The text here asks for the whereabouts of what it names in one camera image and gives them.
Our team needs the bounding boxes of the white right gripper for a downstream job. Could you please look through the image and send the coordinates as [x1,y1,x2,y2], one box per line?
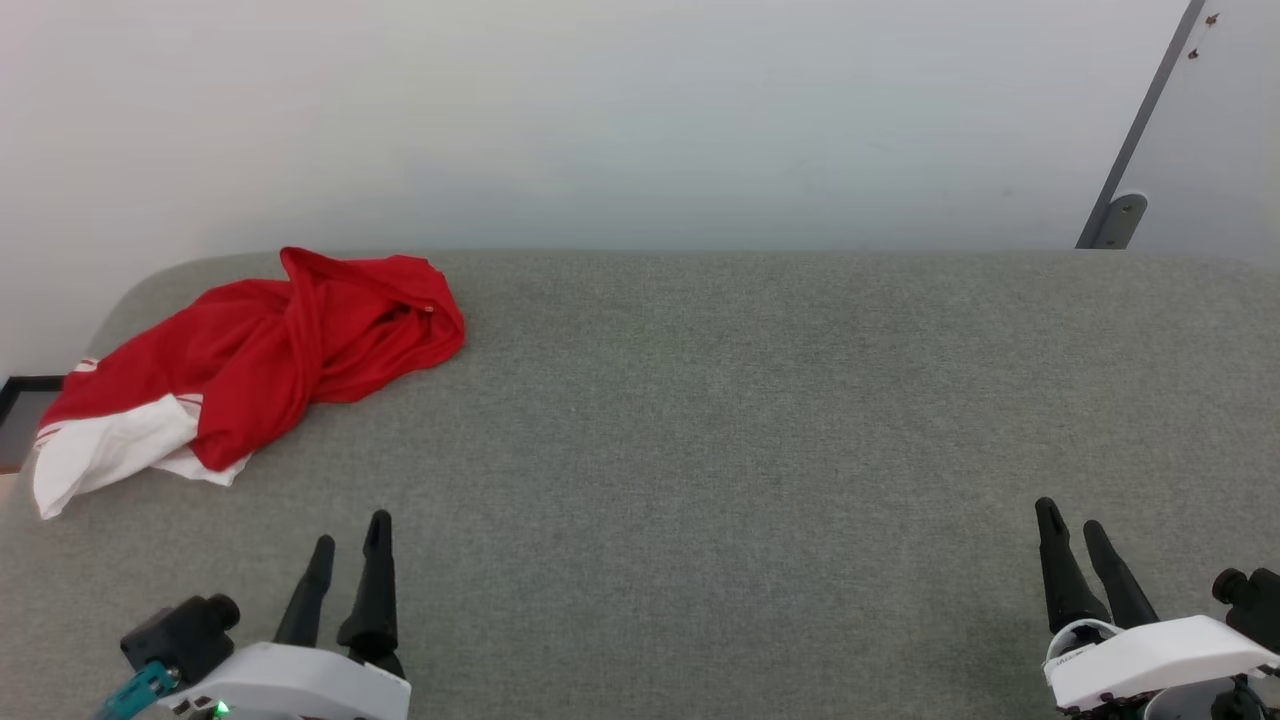
[1034,496,1280,720]

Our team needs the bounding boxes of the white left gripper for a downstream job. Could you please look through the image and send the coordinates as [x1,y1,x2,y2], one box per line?
[158,510,412,720]

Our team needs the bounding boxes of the red and white t-shirt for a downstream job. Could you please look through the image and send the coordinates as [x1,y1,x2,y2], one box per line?
[32,246,467,521]

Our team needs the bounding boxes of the black skirting strip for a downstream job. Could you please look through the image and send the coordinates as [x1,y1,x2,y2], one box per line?
[0,374,67,471]

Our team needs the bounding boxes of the teal left camera connector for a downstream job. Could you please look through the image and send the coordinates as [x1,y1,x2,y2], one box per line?
[96,660,182,720]

